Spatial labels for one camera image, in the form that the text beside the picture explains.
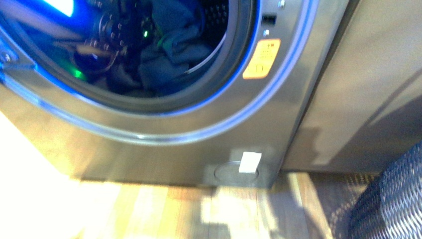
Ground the dark wicker laundry basket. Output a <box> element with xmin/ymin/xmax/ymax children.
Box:
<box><xmin>347</xmin><ymin>143</ymin><xmax>422</xmax><ymax>239</ymax></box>

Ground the navy knit garment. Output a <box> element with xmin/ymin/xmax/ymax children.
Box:
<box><xmin>106</xmin><ymin>0</ymin><xmax>214</xmax><ymax>97</ymax></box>

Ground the orange warning sticker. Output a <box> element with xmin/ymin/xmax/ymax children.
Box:
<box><xmin>242</xmin><ymin>38</ymin><xmax>281</xmax><ymax>80</ymax></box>

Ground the steel perforated washer drum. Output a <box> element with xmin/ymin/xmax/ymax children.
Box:
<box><xmin>185</xmin><ymin>0</ymin><xmax>229</xmax><ymax>74</ymax></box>

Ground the grey front-load washing machine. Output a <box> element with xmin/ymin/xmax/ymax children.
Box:
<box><xmin>0</xmin><ymin>0</ymin><xmax>348</xmax><ymax>188</ymax></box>

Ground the grey cabinet beside washer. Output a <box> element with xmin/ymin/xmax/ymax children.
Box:
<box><xmin>282</xmin><ymin>0</ymin><xmax>422</xmax><ymax>173</ymax></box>

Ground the white tape on washer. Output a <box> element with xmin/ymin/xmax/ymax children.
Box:
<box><xmin>238</xmin><ymin>151</ymin><xmax>262</xmax><ymax>174</ymax></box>

